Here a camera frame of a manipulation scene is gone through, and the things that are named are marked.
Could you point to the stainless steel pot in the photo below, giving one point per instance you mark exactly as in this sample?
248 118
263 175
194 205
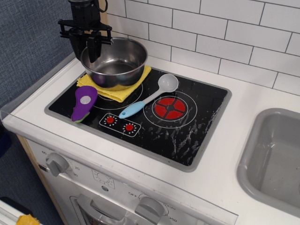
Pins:
120 64

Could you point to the yellow folded cloth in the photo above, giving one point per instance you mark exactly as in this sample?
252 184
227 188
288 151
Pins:
117 95

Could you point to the grey sink basin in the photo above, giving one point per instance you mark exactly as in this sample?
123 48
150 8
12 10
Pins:
269 168

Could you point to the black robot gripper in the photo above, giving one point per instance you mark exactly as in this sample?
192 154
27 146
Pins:
85 29

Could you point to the grey left oven knob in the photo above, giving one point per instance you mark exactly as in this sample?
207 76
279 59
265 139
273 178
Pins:
56 164

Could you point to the white toy oven front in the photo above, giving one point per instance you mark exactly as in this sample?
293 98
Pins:
88 197

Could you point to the grey oven knob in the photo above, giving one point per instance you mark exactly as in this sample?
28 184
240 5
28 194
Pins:
56 164
151 210

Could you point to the yellow cloth scrap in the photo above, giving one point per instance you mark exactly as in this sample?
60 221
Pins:
27 220

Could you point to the purple toy eggplant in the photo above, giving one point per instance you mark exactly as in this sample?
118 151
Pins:
86 97

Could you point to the black toy stovetop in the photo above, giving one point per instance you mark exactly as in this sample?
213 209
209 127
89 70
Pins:
175 128

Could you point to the grey right oven knob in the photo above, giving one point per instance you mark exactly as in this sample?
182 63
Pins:
151 210

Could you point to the grey spoon blue handle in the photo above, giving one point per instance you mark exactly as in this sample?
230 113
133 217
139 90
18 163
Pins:
167 83

